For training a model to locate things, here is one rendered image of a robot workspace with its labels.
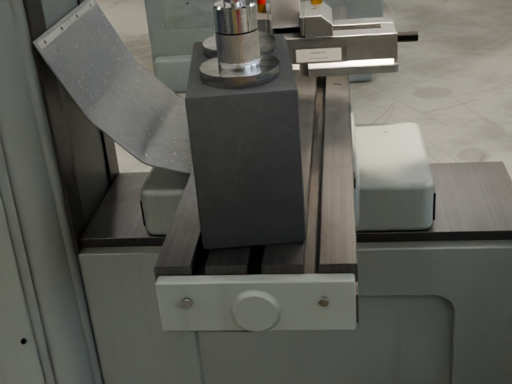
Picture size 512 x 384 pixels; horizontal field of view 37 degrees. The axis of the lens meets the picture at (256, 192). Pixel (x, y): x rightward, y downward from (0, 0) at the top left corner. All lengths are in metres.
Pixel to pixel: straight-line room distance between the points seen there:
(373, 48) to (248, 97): 0.66
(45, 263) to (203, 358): 0.35
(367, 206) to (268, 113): 0.50
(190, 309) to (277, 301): 0.10
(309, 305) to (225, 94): 0.25
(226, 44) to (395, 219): 0.56
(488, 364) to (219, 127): 0.81
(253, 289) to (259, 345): 0.60
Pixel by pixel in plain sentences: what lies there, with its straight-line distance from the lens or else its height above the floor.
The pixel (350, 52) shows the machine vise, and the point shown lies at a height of 0.98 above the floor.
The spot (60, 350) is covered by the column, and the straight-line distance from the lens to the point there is 1.46.
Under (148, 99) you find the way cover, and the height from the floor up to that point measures 0.92.
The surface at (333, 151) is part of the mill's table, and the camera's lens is 1.13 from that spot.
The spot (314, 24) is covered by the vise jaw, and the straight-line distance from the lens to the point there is 1.44.
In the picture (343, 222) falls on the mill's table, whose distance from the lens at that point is 0.94.
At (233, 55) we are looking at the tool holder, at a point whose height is 1.16.
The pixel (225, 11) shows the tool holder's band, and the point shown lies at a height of 1.20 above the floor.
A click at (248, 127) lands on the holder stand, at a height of 1.09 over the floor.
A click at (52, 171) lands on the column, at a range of 1.32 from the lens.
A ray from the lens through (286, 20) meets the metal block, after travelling 1.47.
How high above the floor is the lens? 1.39
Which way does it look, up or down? 26 degrees down
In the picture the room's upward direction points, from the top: 5 degrees counter-clockwise
